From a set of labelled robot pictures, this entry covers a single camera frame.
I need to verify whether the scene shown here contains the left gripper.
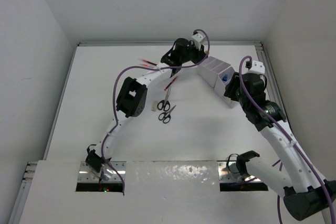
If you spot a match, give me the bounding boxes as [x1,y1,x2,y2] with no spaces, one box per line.
[180,41,207,65]

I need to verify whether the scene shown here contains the blue spray bottle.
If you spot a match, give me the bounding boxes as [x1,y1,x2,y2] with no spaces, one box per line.
[222,74,229,82]

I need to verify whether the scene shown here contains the large black scissors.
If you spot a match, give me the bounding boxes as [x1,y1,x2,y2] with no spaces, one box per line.
[157,87,171,112]

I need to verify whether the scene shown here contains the small black scissors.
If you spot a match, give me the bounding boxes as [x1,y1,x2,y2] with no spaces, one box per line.
[158,105,176,124]

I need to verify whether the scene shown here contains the pink red pen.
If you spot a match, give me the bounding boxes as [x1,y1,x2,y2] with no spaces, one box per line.
[139,63,152,68]

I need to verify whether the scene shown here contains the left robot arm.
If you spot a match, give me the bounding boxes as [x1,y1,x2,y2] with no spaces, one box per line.
[86,30,210,177]

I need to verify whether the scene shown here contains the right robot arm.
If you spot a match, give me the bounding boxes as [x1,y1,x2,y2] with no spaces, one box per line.
[224,72,335,223]

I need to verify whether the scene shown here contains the white organizer box right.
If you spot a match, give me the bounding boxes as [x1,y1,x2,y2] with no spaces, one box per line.
[214,66,238,108]

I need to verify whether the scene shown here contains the white organizer box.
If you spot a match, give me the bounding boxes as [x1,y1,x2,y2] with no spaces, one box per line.
[214,66,238,108]
[197,56,231,88]

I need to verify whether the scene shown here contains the white organizer box left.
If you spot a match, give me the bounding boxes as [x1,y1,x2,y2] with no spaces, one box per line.
[197,56,231,88]

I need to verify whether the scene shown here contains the dark red pen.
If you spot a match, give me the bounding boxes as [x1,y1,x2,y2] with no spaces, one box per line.
[139,58,157,66]

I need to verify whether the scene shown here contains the grey white eraser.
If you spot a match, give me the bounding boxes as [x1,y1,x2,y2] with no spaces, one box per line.
[151,101,158,111]

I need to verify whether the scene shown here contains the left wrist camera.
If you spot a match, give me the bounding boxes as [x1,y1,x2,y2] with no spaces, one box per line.
[191,33,206,48]

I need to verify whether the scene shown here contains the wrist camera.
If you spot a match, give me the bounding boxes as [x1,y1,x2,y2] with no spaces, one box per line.
[191,33,206,48]
[245,60,265,75]

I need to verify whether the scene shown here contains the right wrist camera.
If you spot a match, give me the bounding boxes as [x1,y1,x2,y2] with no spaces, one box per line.
[245,60,265,75]

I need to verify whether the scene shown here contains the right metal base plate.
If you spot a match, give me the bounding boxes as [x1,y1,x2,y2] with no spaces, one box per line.
[217,161,261,183]

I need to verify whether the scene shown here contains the metal base plate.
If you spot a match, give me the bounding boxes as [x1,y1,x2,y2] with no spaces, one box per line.
[77,162,126,184]
[217,161,261,183]

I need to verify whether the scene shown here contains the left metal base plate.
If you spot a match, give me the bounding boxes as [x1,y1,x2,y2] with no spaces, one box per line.
[77,162,126,184]

